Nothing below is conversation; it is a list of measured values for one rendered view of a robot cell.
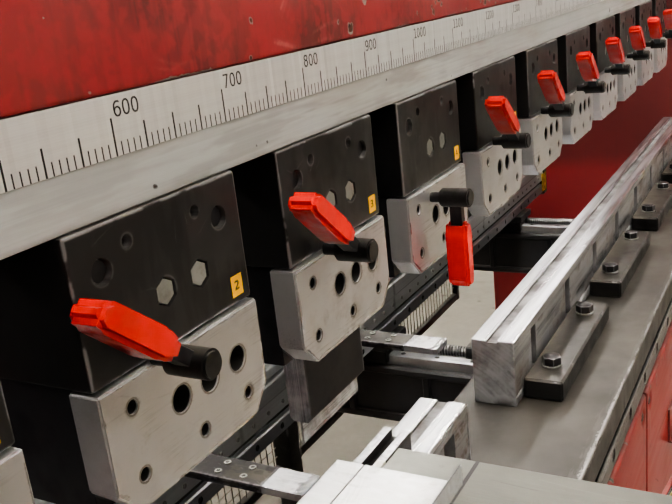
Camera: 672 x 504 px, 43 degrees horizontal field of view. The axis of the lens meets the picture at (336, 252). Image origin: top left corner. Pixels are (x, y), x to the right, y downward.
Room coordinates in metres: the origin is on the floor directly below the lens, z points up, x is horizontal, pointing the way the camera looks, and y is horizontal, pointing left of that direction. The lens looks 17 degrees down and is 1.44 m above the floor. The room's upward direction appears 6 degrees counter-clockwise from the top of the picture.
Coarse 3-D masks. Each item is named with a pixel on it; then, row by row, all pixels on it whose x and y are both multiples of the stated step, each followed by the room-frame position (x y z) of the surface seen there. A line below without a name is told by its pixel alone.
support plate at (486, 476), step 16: (400, 448) 0.76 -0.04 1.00; (400, 464) 0.73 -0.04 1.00; (416, 464) 0.72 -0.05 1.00; (432, 464) 0.72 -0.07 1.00; (448, 464) 0.72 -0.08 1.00; (464, 464) 0.71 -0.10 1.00; (480, 464) 0.71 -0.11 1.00; (480, 480) 0.69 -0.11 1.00; (496, 480) 0.68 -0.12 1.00; (512, 480) 0.68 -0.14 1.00; (528, 480) 0.68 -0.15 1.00; (544, 480) 0.67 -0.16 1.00; (560, 480) 0.67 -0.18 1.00; (576, 480) 0.67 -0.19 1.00; (464, 496) 0.66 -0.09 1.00; (480, 496) 0.66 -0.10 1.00; (496, 496) 0.66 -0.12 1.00; (512, 496) 0.65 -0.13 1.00; (528, 496) 0.65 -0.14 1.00; (544, 496) 0.65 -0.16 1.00; (560, 496) 0.65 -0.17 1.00; (576, 496) 0.64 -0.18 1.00; (592, 496) 0.64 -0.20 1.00; (608, 496) 0.64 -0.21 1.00; (624, 496) 0.64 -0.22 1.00; (640, 496) 0.63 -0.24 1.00; (656, 496) 0.63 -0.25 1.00
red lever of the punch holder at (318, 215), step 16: (304, 192) 0.56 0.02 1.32; (304, 208) 0.55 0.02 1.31; (320, 208) 0.55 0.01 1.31; (304, 224) 0.56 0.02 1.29; (320, 224) 0.56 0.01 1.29; (336, 224) 0.57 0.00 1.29; (336, 240) 0.58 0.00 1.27; (352, 240) 0.58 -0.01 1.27; (368, 240) 0.60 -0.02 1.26; (336, 256) 0.61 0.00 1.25; (352, 256) 0.60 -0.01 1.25; (368, 256) 0.60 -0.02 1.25
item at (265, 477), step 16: (208, 464) 0.76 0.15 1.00; (224, 464) 0.76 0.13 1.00; (240, 464) 0.75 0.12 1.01; (256, 464) 0.75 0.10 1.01; (208, 480) 0.74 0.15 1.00; (224, 480) 0.73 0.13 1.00; (240, 480) 0.72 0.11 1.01; (256, 480) 0.72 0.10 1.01; (272, 480) 0.72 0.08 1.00; (288, 480) 0.71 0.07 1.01; (304, 480) 0.71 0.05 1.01; (288, 496) 0.69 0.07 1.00
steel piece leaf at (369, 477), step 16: (352, 480) 0.71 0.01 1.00; (368, 480) 0.70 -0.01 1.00; (384, 480) 0.70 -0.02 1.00; (400, 480) 0.70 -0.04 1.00; (416, 480) 0.69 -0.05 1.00; (432, 480) 0.69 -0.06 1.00; (448, 480) 0.66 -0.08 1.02; (352, 496) 0.68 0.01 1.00; (368, 496) 0.68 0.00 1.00; (384, 496) 0.67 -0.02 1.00; (400, 496) 0.67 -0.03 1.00; (416, 496) 0.67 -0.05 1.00; (432, 496) 0.67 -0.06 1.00; (448, 496) 0.65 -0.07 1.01
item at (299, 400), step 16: (352, 336) 0.71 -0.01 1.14; (336, 352) 0.69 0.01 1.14; (352, 352) 0.71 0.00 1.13; (288, 368) 0.65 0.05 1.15; (304, 368) 0.64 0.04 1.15; (320, 368) 0.66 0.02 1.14; (336, 368) 0.68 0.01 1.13; (352, 368) 0.71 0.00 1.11; (288, 384) 0.65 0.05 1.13; (304, 384) 0.64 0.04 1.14; (320, 384) 0.66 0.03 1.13; (336, 384) 0.68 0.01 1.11; (352, 384) 0.72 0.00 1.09; (288, 400) 0.65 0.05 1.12; (304, 400) 0.64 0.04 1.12; (320, 400) 0.66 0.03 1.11; (336, 400) 0.70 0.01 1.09; (304, 416) 0.64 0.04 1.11; (320, 416) 0.67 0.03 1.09; (304, 432) 0.65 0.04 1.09
